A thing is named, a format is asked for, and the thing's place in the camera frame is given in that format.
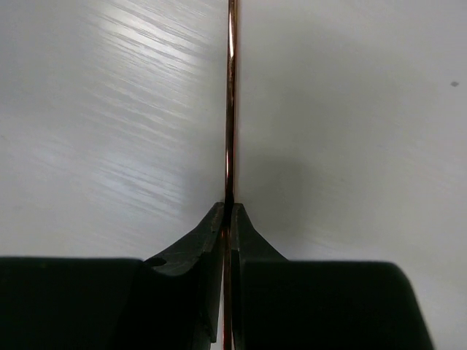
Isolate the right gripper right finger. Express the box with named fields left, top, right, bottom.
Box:
left=231, top=204, right=433, bottom=349

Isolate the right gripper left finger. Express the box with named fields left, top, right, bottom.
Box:
left=1, top=203, right=224, bottom=349

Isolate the copper chopstick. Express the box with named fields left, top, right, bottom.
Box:
left=222, top=0, right=238, bottom=349

